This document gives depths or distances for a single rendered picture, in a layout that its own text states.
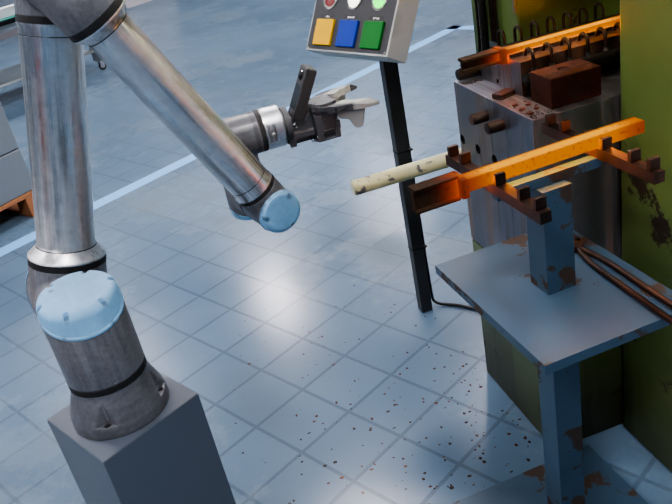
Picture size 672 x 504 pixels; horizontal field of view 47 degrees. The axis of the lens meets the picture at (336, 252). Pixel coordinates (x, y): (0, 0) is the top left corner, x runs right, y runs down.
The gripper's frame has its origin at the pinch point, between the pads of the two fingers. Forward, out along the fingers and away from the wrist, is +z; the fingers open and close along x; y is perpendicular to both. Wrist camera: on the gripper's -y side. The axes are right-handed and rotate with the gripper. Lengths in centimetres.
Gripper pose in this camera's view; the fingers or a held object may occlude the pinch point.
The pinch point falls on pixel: (367, 90)
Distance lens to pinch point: 171.6
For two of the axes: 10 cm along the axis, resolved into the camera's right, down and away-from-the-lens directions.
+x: 3.0, 4.1, -8.6
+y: 1.8, 8.6, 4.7
